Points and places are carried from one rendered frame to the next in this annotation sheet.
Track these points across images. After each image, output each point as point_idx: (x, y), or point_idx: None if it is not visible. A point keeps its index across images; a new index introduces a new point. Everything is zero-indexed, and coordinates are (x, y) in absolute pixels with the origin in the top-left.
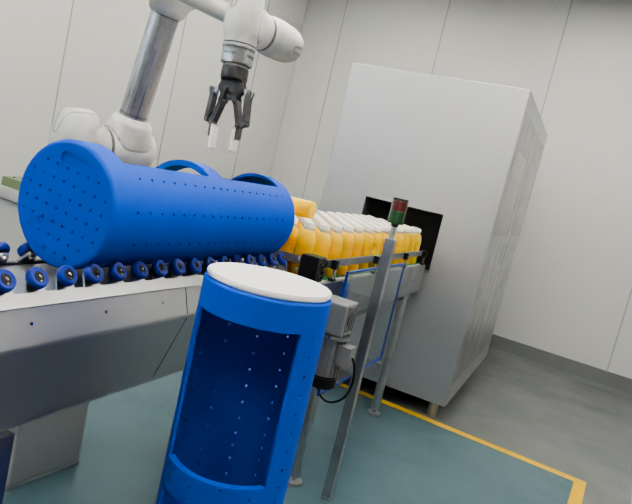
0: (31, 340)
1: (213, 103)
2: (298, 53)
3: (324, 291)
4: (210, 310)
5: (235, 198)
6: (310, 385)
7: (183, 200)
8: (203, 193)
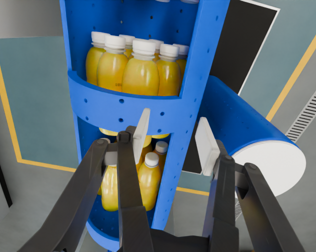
0: None
1: (87, 203)
2: None
3: (300, 169)
4: None
5: (204, 81)
6: None
7: (180, 174)
8: (185, 150)
